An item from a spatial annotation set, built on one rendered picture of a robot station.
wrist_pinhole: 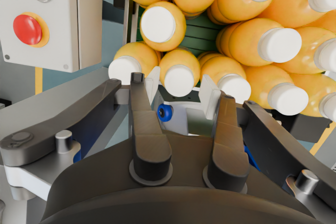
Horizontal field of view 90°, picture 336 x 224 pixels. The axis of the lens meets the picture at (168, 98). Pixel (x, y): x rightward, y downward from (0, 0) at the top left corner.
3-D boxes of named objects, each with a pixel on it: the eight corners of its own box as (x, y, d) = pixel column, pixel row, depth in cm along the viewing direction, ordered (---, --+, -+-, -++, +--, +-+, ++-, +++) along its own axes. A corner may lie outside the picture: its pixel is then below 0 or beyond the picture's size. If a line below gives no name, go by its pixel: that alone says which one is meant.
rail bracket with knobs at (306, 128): (257, 116, 46) (277, 137, 36) (266, 91, 44) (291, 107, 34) (292, 122, 46) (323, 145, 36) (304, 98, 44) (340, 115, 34)
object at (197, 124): (184, 115, 44) (185, 144, 33) (185, 107, 43) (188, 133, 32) (221, 121, 44) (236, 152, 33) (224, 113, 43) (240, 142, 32)
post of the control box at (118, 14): (150, 30, 124) (64, 12, 31) (151, 24, 123) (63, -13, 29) (156, 30, 124) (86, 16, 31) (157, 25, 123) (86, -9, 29)
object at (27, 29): (21, 42, 23) (13, 42, 22) (17, 13, 22) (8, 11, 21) (47, 46, 23) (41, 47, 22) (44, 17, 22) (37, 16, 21)
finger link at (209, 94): (213, 89, 15) (221, 91, 15) (203, 73, 22) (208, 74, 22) (205, 119, 16) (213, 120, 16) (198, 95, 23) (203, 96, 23)
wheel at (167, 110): (164, 126, 39) (171, 124, 40) (167, 108, 37) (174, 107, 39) (154, 117, 42) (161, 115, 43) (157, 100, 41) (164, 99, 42)
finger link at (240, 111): (223, 105, 14) (259, 112, 14) (212, 88, 18) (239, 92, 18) (218, 122, 14) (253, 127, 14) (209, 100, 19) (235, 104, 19)
